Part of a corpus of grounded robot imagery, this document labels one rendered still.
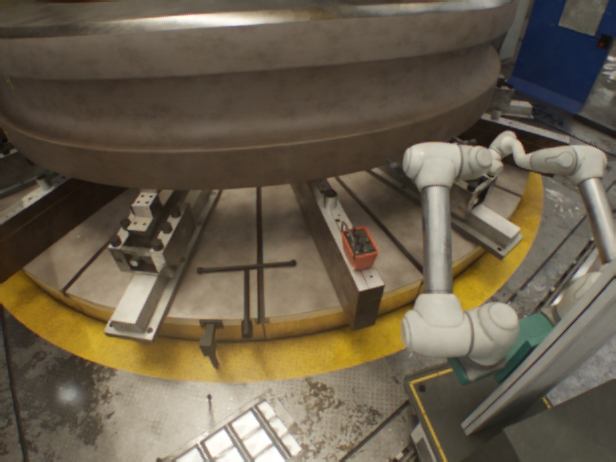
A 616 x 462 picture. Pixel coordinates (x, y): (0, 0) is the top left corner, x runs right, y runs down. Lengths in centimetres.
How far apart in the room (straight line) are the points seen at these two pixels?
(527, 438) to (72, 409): 234
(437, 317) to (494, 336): 19
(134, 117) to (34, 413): 186
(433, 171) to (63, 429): 238
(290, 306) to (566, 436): 146
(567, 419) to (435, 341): 60
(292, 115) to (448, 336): 137
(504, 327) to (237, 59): 151
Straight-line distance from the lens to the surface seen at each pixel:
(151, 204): 218
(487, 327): 127
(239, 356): 238
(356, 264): 179
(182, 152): 201
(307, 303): 217
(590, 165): 188
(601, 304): 112
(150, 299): 222
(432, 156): 133
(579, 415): 163
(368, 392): 227
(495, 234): 272
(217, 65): 177
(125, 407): 245
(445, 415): 197
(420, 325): 122
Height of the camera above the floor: 210
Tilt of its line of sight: 44 degrees down
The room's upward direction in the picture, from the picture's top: straight up
